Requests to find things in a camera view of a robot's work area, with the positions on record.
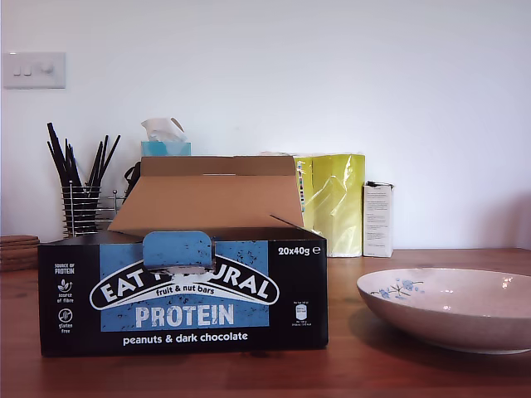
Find teal tissue box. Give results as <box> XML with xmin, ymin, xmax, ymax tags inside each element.
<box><xmin>140</xmin><ymin>140</ymin><xmax>192</xmax><ymax>158</ymax></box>

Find chrome wire holder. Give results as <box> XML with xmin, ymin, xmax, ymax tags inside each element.
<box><xmin>61</xmin><ymin>184</ymin><xmax>103</xmax><ymax>240</ymax></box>

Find yellow paper towel pack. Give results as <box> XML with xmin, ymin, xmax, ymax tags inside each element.
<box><xmin>260</xmin><ymin>150</ymin><xmax>367</xmax><ymax>258</ymax></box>

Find tall white printed carton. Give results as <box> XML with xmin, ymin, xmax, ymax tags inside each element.
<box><xmin>363</xmin><ymin>180</ymin><xmax>395</xmax><ymax>257</ymax></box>

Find black blue snackbar carton box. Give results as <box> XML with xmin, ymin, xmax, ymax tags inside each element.
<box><xmin>37</xmin><ymin>153</ymin><xmax>329</xmax><ymax>358</ymax></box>

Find white plate with blue flowers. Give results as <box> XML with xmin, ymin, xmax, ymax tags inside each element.
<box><xmin>356</xmin><ymin>267</ymin><xmax>531</xmax><ymax>355</ymax></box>

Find black curved handle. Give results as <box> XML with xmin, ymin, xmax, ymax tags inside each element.
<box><xmin>123</xmin><ymin>162</ymin><xmax>143</xmax><ymax>196</ymax></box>

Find white light switch plate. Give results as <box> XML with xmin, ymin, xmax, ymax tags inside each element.
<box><xmin>2</xmin><ymin>51</ymin><xmax>66</xmax><ymax>90</ymax></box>

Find black stick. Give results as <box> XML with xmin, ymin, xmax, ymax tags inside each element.
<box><xmin>46</xmin><ymin>140</ymin><xmax>71</xmax><ymax>190</ymax></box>
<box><xmin>64</xmin><ymin>138</ymin><xmax>80</xmax><ymax>186</ymax></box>
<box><xmin>46</xmin><ymin>121</ymin><xmax>84</xmax><ymax>190</ymax></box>
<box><xmin>91</xmin><ymin>133</ymin><xmax>110</xmax><ymax>187</ymax></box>
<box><xmin>85</xmin><ymin>140</ymin><xmax>105</xmax><ymax>188</ymax></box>
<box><xmin>95</xmin><ymin>133</ymin><xmax>122</xmax><ymax>187</ymax></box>

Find chrome wire rack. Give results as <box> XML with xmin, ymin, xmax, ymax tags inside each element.
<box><xmin>101</xmin><ymin>188</ymin><xmax>128</xmax><ymax>224</ymax></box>

